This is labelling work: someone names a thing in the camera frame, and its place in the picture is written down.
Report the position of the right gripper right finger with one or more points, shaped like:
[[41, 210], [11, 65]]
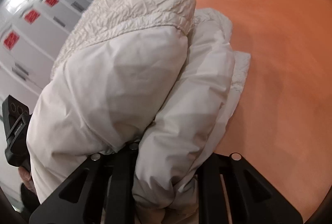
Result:
[[231, 190]]

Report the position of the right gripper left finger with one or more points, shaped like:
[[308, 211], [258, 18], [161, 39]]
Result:
[[98, 191]]

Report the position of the beige puffer coat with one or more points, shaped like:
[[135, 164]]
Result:
[[159, 71]]

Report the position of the person's left hand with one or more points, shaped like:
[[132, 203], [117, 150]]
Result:
[[26, 179]]

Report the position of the white wardrobe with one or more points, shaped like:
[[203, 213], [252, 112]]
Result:
[[32, 34]]

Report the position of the orange bed sheet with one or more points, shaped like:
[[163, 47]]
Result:
[[282, 124]]

